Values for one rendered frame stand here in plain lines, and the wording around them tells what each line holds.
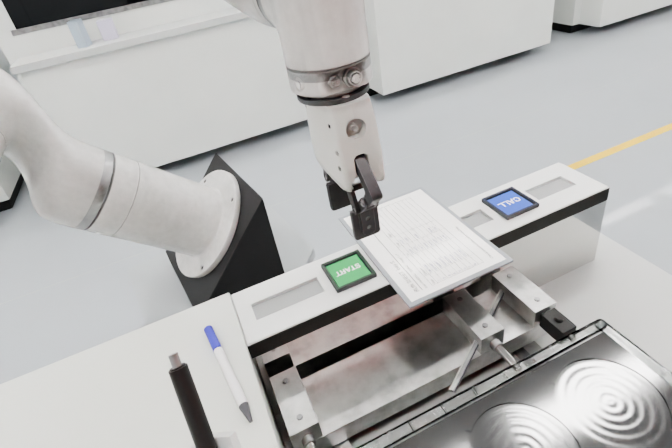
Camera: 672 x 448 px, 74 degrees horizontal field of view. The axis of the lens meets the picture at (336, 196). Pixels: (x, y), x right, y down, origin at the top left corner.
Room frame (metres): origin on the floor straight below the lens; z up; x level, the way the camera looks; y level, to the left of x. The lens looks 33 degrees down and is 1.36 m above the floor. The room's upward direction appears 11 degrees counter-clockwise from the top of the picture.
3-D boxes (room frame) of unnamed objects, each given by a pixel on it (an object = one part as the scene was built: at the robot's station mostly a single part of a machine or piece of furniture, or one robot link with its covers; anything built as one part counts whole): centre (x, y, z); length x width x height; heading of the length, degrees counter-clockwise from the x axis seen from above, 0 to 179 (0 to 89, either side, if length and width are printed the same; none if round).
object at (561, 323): (0.35, -0.24, 0.90); 0.04 x 0.02 x 0.03; 18
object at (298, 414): (0.31, 0.09, 0.89); 0.08 x 0.03 x 0.03; 18
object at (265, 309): (0.48, -0.12, 0.89); 0.55 x 0.09 x 0.14; 108
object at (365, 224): (0.40, -0.03, 1.07); 0.03 x 0.03 x 0.07; 18
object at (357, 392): (0.36, -0.07, 0.87); 0.36 x 0.08 x 0.03; 108
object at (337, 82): (0.44, -0.02, 1.22); 0.09 x 0.08 x 0.03; 18
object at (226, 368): (0.31, 0.15, 0.97); 0.14 x 0.01 x 0.01; 25
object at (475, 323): (0.38, -0.14, 0.89); 0.08 x 0.03 x 0.03; 18
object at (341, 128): (0.45, -0.02, 1.16); 0.10 x 0.07 x 0.11; 18
